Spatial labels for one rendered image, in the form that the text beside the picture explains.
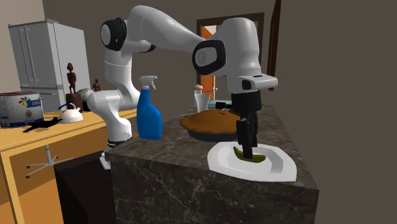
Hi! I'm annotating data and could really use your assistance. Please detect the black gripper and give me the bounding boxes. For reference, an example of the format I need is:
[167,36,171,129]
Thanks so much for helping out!
[230,90,263,159]

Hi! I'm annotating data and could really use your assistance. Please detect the green pickle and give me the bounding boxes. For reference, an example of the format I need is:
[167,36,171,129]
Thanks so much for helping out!
[232,146,267,164]

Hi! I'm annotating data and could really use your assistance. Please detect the brown pie in dark dish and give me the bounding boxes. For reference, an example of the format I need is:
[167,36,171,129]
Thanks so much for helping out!
[179,108,242,143]

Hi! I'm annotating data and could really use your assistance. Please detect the white plate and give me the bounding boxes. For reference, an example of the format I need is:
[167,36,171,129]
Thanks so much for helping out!
[206,141,298,183]

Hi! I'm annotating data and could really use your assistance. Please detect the teal flat object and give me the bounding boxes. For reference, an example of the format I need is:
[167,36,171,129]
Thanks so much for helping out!
[207,99,232,109]

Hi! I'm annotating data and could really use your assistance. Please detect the white cup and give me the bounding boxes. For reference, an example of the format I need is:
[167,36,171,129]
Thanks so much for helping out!
[193,94,212,113]

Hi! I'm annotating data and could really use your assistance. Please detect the dark brown wooden panel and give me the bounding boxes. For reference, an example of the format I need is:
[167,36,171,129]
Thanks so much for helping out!
[267,0,282,92]

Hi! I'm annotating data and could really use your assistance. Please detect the blue spray bottle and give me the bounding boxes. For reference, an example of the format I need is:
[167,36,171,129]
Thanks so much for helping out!
[136,75,164,141]

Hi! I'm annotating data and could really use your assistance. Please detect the grey round object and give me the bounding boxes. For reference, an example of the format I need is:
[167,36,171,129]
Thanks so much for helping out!
[76,88,95,113]

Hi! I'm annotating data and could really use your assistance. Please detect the white kettle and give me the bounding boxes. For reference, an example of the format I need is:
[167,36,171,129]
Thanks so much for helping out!
[57,102,84,125]

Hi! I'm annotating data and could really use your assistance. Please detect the tall brown figure statue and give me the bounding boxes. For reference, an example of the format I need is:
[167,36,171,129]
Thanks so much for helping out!
[65,62,84,113]

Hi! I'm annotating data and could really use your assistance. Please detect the grey office chair base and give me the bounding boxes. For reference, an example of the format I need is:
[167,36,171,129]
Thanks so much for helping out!
[25,144,76,179]

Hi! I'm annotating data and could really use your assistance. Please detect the grey refrigerator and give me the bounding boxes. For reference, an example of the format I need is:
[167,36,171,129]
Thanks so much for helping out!
[8,18,92,115]

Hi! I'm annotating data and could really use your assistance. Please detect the yellow wooden desk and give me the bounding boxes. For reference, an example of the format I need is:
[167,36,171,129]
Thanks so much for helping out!
[0,108,139,224]

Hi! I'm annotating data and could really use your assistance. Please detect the white paint can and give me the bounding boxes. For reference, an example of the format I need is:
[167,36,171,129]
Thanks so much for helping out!
[0,91,45,129]

